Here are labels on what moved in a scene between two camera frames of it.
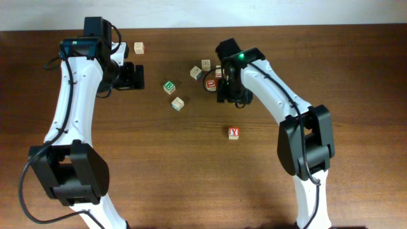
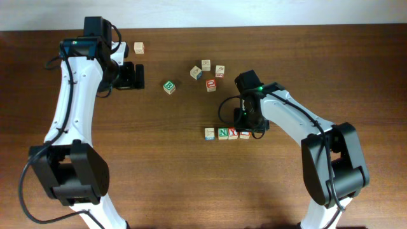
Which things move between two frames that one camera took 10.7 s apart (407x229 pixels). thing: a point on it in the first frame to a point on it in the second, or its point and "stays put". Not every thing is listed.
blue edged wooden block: (177, 104) to (209, 133)
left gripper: (129, 83) stays put
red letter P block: (211, 84) stays put
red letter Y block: (233, 133) stays put
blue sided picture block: (196, 72) stays put
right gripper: (244, 98) to (240, 126)
